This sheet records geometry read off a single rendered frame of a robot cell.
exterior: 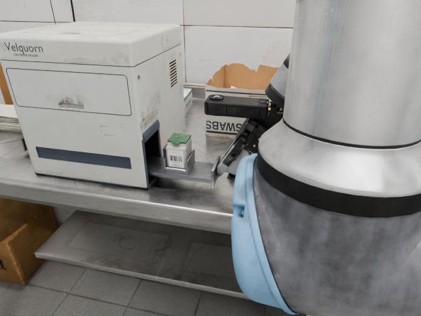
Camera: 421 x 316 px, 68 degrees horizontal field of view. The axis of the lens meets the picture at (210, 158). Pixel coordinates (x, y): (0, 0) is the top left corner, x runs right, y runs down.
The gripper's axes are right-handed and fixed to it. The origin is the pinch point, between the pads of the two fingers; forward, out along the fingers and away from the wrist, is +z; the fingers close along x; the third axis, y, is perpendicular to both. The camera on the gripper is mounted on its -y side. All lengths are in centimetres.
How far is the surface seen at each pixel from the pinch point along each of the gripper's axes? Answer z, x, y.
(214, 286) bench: 59, 24, 28
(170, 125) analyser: 3.8, 11.0, -14.2
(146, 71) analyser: -9.2, 0.9, -21.7
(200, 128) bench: 10.0, 30.5, -8.1
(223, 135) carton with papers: 5.0, 25.1, -1.3
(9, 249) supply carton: 109, 25, -52
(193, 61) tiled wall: 3, 60, -24
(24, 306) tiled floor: 125, 15, -32
